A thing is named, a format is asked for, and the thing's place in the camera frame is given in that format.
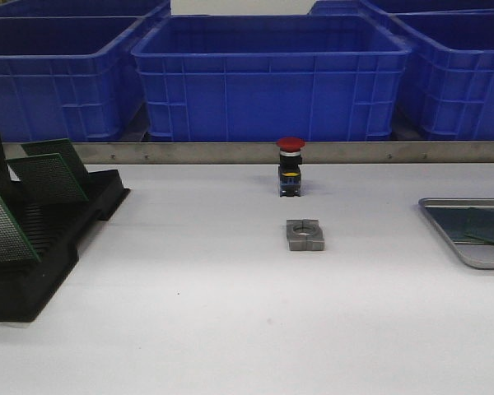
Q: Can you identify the silver metal tray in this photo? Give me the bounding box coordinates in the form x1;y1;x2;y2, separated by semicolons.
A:
418;197;494;270

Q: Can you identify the black slotted board rack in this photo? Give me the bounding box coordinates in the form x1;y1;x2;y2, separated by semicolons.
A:
0;137;129;323

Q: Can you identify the red emergency stop button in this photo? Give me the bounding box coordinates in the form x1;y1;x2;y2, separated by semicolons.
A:
277;137;305;197

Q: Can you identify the grey metal clamp block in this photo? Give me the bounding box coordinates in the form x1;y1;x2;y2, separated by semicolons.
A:
286;219;325;252

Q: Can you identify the blue centre plastic bin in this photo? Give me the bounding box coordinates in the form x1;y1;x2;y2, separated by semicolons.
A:
132;16;410;142

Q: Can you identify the blue plastic bin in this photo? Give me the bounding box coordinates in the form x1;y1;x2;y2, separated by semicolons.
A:
390;13;494;141
0;16;147;142
132;16;410;142

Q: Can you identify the blue back centre bin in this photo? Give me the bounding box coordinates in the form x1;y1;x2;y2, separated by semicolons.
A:
308;0;371;16

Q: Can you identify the blue left plastic bin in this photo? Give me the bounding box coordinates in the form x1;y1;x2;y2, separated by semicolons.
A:
0;16;147;142

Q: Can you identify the blue right plastic bin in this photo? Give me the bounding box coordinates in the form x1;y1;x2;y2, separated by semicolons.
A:
390;13;494;141

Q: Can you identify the blue back right bin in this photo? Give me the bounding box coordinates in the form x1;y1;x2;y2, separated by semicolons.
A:
361;0;494;15

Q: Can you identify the blue back left bin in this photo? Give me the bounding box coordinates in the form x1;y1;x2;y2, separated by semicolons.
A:
0;0;170;17

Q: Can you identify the steel table edge rail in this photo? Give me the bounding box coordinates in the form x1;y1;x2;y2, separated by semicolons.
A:
75;141;494;165

